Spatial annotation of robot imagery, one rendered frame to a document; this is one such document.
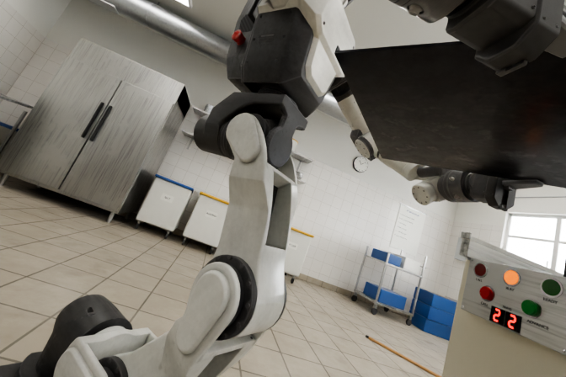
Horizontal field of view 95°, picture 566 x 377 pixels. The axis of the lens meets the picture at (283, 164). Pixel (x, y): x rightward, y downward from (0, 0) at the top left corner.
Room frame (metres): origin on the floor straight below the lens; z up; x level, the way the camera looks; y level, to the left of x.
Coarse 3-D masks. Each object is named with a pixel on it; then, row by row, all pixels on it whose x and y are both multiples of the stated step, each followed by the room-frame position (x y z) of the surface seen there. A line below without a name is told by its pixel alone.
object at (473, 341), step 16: (464, 272) 0.76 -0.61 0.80; (464, 288) 0.75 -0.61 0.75; (464, 320) 0.73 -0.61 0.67; (480, 320) 0.69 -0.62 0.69; (464, 336) 0.72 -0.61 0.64; (480, 336) 0.68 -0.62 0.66; (496, 336) 0.64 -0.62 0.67; (512, 336) 0.61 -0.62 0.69; (448, 352) 0.76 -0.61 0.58; (464, 352) 0.71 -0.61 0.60; (480, 352) 0.67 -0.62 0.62; (496, 352) 0.64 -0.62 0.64; (512, 352) 0.60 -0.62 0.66; (528, 352) 0.57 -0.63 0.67; (544, 352) 0.54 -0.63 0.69; (448, 368) 0.75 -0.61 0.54; (464, 368) 0.71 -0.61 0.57; (480, 368) 0.67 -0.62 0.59; (496, 368) 0.63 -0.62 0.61; (512, 368) 0.60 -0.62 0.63; (528, 368) 0.57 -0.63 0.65; (544, 368) 0.54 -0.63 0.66; (560, 368) 0.52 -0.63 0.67
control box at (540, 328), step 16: (496, 272) 0.64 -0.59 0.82; (528, 272) 0.57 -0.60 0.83; (480, 288) 0.67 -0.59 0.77; (496, 288) 0.63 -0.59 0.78; (512, 288) 0.60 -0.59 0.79; (528, 288) 0.56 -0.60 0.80; (560, 288) 0.51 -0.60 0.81; (464, 304) 0.71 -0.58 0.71; (480, 304) 0.66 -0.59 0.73; (496, 304) 0.63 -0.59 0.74; (512, 304) 0.59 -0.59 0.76; (544, 304) 0.53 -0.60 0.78; (560, 304) 0.50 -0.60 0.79; (512, 320) 0.58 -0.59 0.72; (528, 320) 0.55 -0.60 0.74; (544, 320) 0.53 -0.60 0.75; (560, 320) 0.50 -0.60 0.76; (528, 336) 0.55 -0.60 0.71; (544, 336) 0.52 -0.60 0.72; (560, 336) 0.50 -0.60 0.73; (560, 352) 0.50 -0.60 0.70
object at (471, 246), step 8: (464, 232) 0.75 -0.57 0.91; (464, 240) 0.75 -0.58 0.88; (472, 240) 0.73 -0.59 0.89; (480, 240) 0.73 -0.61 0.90; (464, 248) 0.74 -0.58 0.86; (472, 248) 0.73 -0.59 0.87; (480, 248) 0.73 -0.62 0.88; (488, 248) 0.74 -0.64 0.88; (496, 248) 0.74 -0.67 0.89; (464, 256) 0.75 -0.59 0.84; (472, 256) 0.73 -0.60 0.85; (480, 256) 0.74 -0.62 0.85; (488, 256) 0.74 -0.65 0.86; (496, 256) 0.74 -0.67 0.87; (504, 256) 0.74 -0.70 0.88; (512, 256) 0.74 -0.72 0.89; (520, 256) 0.74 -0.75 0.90; (512, 264) 0.74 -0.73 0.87; (520, 264) 0.75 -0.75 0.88; (528, 264) 0.75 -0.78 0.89; (536, 264) 0.75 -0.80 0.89; (544, 272) 0.75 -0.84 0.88; (552, 272) 0.75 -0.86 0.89
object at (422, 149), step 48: (336, 48) 0.34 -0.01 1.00; (384, 48) 0.30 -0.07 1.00; (432, 48) 0.27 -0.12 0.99; (384, 96) 0.39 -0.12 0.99; (432, 96) 0.35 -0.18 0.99; (480, 96) 0.31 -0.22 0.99; (528, 96) 0.28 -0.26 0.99; (384, 144) 0.57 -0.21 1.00; (432, 144) 0.49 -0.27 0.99; (480, 144) 0.42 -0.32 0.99; (528, 144) 0.37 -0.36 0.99
